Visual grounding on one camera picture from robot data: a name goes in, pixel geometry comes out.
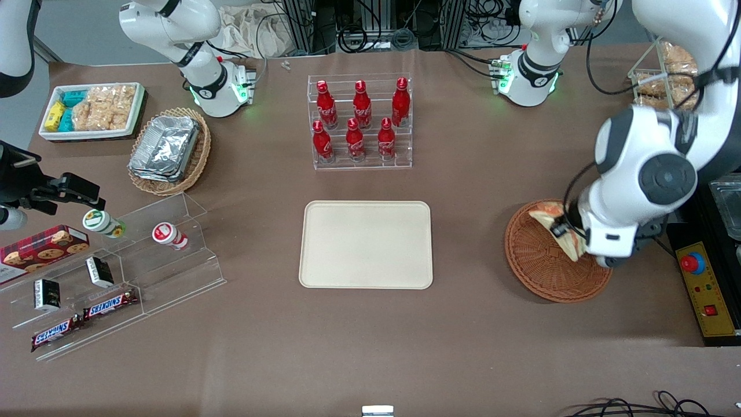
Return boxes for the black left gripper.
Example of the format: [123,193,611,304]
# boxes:
[549,199,587,245]

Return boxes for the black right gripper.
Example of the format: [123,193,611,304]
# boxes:
[0,141,107,214]

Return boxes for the triangular sandwich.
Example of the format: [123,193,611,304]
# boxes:
[529,200,587,263]

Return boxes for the brown wicker basket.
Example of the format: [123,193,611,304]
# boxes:
[504,199,614,304]

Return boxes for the white rectangular snack tray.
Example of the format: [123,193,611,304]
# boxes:
[38,82,146,143]

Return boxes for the light wicker basket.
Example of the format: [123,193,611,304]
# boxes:
[127,107,212,197]

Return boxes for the beige plastic tray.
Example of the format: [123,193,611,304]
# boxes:
[299,200,434,290]

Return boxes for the green lid yogurt cup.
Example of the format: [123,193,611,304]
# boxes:
[82,209,126,239]

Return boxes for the red tartan cookie box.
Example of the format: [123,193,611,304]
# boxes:
[0,224,91,285]

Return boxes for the yellow snack box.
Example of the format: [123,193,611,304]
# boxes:
[45,101,67,131]

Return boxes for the small black white box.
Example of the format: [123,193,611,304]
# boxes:
[85,256,115,289]
[33,279,62,312]

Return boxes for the clear bag of rice crackers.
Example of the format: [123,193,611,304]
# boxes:
[71,85,138,132]

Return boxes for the stacked aluminium foil trays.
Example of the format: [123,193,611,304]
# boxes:
[128,115,201,184]

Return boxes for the red lid yogurt cup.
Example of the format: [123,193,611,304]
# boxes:
[152,222,190,251]

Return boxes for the Snickers chocolate bar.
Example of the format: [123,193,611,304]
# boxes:
[30,316,82,353]
[82,289,140,321]

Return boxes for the clear acrylic stepped shelf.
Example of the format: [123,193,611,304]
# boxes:
[0,192,228,363]

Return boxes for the wrapped bread pack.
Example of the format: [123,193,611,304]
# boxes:
[661,41,699,71]
[667,69,701,93]
[633,74,667,97]

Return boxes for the yellow emergency stop box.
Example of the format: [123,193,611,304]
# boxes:
[673,240,741,348]

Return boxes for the clear plastic container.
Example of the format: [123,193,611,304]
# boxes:
[710,179,741,242]

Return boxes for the red cola bottle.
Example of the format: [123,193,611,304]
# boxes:
[312,120,335,164]
[377,118,397,162]
[346,118,366,162]
[316,80,339,130]
[353,81,373,130]
[391,77,411,129]

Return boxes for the clear acrylic bottle rack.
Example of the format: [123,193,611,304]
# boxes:
[307,73,413,171]

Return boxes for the white cloth bag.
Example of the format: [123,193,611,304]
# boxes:
[218,3,291,59]

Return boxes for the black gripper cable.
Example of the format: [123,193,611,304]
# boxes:
[563,161,598,224]

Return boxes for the wire basket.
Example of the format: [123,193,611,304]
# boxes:
[628,36,705,112]

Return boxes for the black floor cables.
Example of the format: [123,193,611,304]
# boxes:
[570,390,741,417]

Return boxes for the coiled black cable bundle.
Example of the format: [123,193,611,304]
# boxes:
[338,22,419,54]

